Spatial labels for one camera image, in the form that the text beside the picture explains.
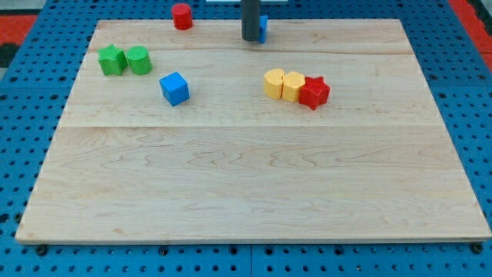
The blue cube block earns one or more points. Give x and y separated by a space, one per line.
174 88

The blue triangle block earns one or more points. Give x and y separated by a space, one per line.
263 23

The light wooden board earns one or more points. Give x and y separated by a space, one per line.
231 165

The yellow heart block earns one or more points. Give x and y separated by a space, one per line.
273 83

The yellow hexagon block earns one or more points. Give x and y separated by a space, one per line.
292 84

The red star block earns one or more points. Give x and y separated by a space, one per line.
315 92

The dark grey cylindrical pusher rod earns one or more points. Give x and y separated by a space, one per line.
250 13

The green cylinder block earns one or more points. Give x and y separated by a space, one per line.
139 60

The red cylinder block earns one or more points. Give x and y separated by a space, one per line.
182 16

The green star block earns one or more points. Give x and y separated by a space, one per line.
112 60

